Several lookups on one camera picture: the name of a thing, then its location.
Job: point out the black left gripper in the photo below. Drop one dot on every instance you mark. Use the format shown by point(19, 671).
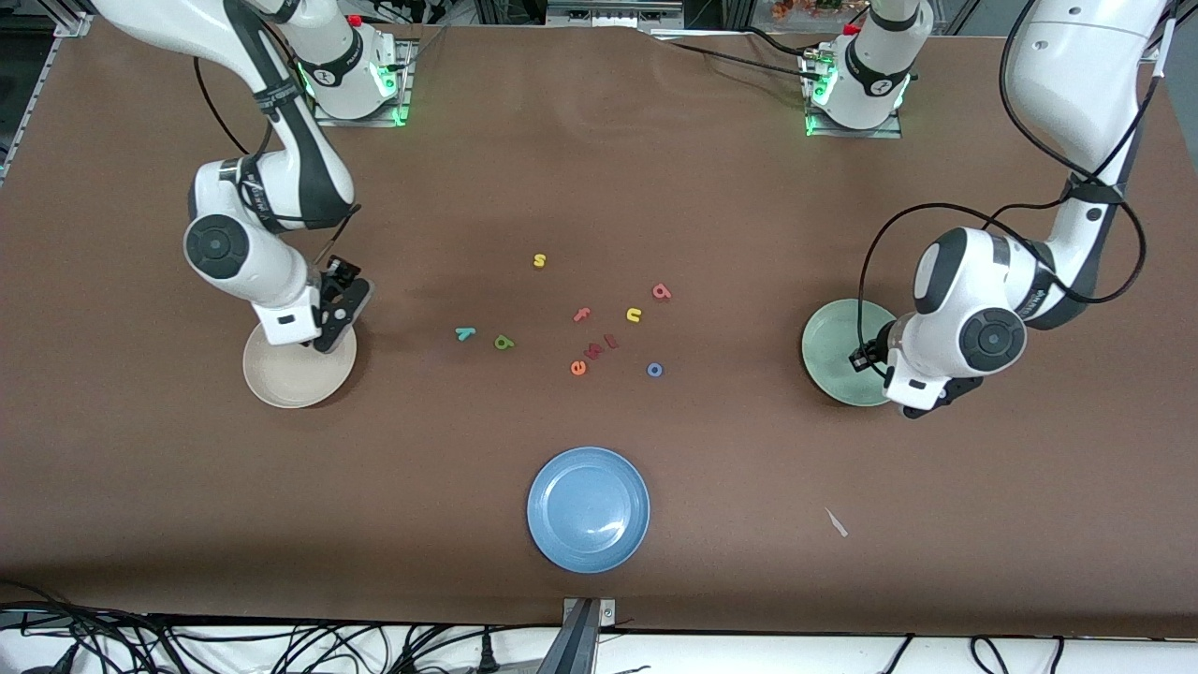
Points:
point(881, 343)

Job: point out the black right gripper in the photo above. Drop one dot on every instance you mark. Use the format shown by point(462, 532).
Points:
point(329, 290)

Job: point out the green letter a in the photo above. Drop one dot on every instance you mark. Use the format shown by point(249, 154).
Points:
point(510, 344)

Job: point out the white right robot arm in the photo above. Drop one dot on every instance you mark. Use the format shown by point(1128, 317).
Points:
point(220, 245)

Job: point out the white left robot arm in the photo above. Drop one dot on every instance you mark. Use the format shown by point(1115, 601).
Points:
point(992, 339)

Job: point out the green round plate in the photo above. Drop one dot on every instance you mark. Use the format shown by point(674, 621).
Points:
point(833, 356)

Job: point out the beige round plate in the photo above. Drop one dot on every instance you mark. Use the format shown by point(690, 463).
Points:
point(295, 374)

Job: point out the white paper scrap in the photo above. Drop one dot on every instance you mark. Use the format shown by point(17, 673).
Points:
point(836, 522)

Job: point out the brown table cover sheet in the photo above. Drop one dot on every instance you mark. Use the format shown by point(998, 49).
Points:
point(599, 187)

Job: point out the blue round plate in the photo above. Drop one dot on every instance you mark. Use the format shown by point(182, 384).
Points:
point(588, 510)

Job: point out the orange flowers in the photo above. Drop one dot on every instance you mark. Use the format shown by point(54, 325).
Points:
point(796, 9)

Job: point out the grey device behind table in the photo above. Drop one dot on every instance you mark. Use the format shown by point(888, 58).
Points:
point(613, 14)

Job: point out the black power plug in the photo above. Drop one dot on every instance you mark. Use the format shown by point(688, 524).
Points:
point(487, 655)

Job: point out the aluminium table frame rail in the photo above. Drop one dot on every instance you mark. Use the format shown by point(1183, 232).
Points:
point(70, 23)

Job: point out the grey metal camera mount bracket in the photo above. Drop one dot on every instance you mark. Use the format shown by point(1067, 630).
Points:
point(585, 646)

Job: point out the aluminium table frame corner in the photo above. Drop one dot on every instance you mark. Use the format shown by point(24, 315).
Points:
point(1161, 56)

